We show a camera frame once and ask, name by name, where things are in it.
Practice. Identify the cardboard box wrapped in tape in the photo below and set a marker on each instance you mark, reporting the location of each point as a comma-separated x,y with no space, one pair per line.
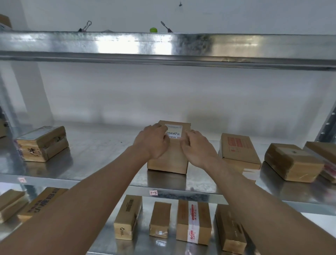
292,163

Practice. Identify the black binder clip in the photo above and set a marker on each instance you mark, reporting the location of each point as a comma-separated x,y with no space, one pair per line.
166,27
85,26

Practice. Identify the person's left hand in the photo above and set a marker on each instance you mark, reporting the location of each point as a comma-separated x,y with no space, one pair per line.
149,143

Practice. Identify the cardboard box, red-white tape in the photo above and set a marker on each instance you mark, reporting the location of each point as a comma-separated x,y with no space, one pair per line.
193,222

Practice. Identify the taped cardboard box, grey label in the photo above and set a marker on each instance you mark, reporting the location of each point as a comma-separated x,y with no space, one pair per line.
42,144

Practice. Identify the small green ball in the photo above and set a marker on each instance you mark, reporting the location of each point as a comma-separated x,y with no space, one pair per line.
153,30

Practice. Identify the cardboard box on rack top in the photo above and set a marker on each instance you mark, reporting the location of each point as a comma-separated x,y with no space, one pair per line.
4,21

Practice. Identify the person's right thumb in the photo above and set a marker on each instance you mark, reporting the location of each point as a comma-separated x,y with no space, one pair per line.
184,148

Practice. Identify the person's left thumb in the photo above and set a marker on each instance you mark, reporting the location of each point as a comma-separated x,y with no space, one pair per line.
166,143

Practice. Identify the brown cardboard box, dark print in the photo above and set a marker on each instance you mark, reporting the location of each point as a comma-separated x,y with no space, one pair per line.
229,228

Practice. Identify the cardboard box with clear tape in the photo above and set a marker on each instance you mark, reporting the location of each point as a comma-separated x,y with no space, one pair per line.
325,157

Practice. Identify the person's left forearm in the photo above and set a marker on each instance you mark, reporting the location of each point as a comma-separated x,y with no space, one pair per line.
78,210

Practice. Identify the galvanised metal shelf rack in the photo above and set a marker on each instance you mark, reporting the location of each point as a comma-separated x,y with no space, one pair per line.
168,47

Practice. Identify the small plain cardboard box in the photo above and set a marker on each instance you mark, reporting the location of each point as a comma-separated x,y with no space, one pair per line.
160,219

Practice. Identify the cardboard box with white label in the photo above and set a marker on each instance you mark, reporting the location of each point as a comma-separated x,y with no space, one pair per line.
173,157

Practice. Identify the person's right forearm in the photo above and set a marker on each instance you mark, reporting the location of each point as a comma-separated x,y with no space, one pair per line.
262,215

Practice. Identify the plain flat cardboard box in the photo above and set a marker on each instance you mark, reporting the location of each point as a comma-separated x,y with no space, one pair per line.
10,203

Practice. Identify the cardboard box with black lettering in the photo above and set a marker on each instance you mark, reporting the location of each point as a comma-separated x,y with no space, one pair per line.
39,203

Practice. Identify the flat cardboard box, red print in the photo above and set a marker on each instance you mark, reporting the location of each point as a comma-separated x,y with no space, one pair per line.
237,151

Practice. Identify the long cardboard box, black print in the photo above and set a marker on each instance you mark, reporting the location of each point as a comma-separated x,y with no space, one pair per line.
128,216

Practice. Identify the person's right hand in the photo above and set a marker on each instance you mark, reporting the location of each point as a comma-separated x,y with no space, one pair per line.
199,153

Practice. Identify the small white shelf label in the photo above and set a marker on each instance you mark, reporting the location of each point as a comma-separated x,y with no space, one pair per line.
153,192
22,180

